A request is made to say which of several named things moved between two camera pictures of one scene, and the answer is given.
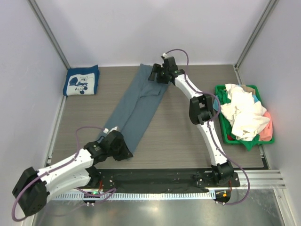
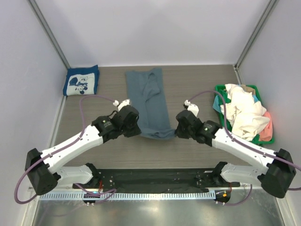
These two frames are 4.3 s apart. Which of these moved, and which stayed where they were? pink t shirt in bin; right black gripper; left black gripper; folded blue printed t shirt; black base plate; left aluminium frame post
Moved: left black gripper; right black gripper
Stayed: left aluminium frame post; pink t shirt in bin; black base plate; folded blue printed t shirt
